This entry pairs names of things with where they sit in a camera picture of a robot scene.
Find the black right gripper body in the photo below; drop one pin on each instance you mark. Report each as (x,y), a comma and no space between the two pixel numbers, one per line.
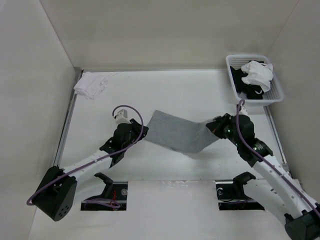
(223,129)

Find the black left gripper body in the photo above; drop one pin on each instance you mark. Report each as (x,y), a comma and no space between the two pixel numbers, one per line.
(135,134)

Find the grey tank top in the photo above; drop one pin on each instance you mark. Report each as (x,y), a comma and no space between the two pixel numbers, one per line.
(178,134)

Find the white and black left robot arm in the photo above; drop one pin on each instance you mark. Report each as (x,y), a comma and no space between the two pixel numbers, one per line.
(56,192)

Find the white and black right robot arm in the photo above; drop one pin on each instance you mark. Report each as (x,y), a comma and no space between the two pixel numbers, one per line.
(279,194)

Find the folded white tank top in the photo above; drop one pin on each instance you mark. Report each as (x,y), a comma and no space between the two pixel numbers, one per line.
(91,84)

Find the crumpled white tank top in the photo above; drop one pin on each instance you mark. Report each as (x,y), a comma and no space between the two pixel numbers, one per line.
(260,74)

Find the black garment in basket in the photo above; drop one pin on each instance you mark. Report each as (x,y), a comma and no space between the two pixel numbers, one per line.
(252,92)

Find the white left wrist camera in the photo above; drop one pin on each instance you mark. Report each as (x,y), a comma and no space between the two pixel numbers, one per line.
(121,117)

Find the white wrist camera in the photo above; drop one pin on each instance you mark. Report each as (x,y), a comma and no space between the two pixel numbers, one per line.
(241,110)
(121,117)

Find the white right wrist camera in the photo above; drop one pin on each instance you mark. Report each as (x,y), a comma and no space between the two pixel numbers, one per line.
(241,110)

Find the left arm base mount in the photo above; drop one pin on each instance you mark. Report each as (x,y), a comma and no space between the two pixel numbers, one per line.
(113,197)

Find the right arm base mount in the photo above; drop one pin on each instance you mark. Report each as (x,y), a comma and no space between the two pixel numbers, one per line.
(231,196)

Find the metal table edge rail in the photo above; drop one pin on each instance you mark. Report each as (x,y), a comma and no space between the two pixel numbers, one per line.
(67,119)

